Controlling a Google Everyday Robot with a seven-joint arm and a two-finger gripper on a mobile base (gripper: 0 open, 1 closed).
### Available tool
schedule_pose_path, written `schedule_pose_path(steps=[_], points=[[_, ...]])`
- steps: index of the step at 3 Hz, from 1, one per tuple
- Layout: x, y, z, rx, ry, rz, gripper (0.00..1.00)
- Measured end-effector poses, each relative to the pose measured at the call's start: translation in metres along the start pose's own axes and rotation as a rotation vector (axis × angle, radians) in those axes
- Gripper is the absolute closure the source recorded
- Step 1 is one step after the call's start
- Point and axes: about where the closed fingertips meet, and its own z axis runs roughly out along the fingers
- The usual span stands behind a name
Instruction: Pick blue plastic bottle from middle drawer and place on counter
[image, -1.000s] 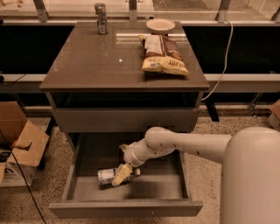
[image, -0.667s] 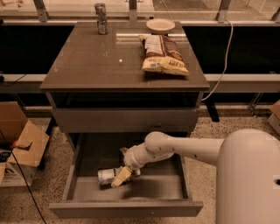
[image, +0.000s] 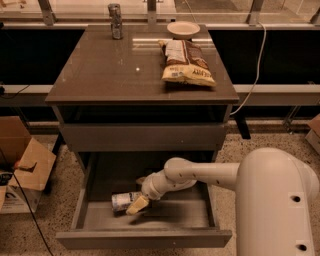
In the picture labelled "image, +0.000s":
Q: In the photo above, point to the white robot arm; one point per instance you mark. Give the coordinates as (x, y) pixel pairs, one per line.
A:
(273, 191)

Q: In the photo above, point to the white bowl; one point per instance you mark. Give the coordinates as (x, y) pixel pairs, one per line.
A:
(183, 29)

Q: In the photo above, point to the yellow chip bag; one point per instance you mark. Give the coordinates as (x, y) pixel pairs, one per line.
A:
(184, 63)

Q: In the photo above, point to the metallic can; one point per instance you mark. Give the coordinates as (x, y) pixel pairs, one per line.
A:
(115, 20)

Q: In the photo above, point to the blue plastic bottle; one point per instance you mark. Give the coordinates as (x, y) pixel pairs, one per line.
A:
(121, 202)

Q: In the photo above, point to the brown cardboard box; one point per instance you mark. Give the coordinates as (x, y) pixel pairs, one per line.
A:
(26, 165)

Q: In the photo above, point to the cardboard box at right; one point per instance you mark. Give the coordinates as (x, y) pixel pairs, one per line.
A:
(313, 136)

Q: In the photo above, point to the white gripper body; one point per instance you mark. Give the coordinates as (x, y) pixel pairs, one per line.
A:
(149, 188)

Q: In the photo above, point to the open grey middle drawer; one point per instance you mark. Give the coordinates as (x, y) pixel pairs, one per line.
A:
(183, 219)

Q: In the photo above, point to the grey drawer cabinet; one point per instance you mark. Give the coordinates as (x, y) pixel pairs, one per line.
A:
(110, 98)

